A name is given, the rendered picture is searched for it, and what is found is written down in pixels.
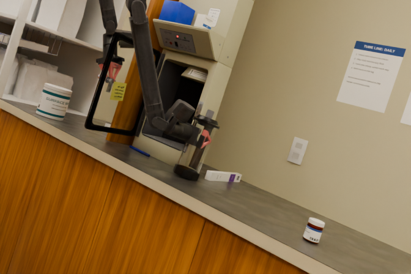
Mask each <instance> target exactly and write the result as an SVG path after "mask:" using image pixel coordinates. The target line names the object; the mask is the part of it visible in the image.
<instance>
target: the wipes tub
mask: <svg viewBox="0 0 411 274"><path fill-rule="evenodd" d="M71 95H72V91H71V90H68V89H66V88H63V87H60V86H56V85H53V84H49V83H45V85H44V87H43V91H42V94H41V97H40V100H39V104H38V107H37V111H36V113H37V114H38V115H40V116H43V117H47V118H49V119H54V120H64V116H65V113H66V110H67V107H68V105H69V101H70V97H71Z"/></svg>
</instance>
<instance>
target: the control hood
mask: <svg viewBox="0 0 411 274"><path fill-rule="evenodd" d="M153 22H154V26H155V30H156V33H157V37H158V41H159V44H160V47H162V48H165V49H168V50H173V51H177V52H180V53H185V54H190V55H193V56H197V57H202V58H205V59H210V60H213V61H217V60H218V58H219V56H220V53H221V49H222V47H223V43H224V40H225V38H224V37H222V36H221V35H219V34H217V33H216V32H213V31H212V30H210V29H206V28H200V27H197V26H190V25H187V24H180V23H175V22H170V21H165V20H158V19H153ZM159 28H161V29H167V30H170V31H176V32H181V33H185V34H191V35H192V37H193V42H194V47H195V50H196V53H191V52H187V51H183V50H178V49H175V48H170V47H167V46H164V44H163V40H162V37H161V33H160V29H159Z"/></svg>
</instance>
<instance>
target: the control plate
mask: <svg viewBox="0 0 411 274"><path fill-rule="evenodd" d="M159 29H160V33H161V37H162V40H163V44H164V46H167V47H170V48H175V49H178V50H183V51H187V52H191V53H196V50H195V47H194V42H193V37H192V35H191V34H185V33H181V32H176V31H170V30H167V29H161V28H159ZM177 35H178V36H179V37H177ZM184 37H186V39H184ZM165 41H167V43H166V42H165ZM169 42H172V45H171V44H170V43H169ZM175 42H177V44H178V47H177V46H176V45H175ZM180 44H182V46H180ZM184 45H186V46H184ZM188 46H190V48H189V47H188Z"/></svg>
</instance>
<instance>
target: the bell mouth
mask: <svg viewBox="0 0 411 274"><path fill-rule="evenodd" d="M207 75H208V71H207V70H204V69H202V68H198V67H194V66H191V65H190V66H189V67H188V68H187V69H186V70H185V71H184V72H183V73H182V74H181V76H182V77H184V78H188V79H189V80H193V81H196V82H199V83H202V84H205V82H206V79H207Z"/></svg>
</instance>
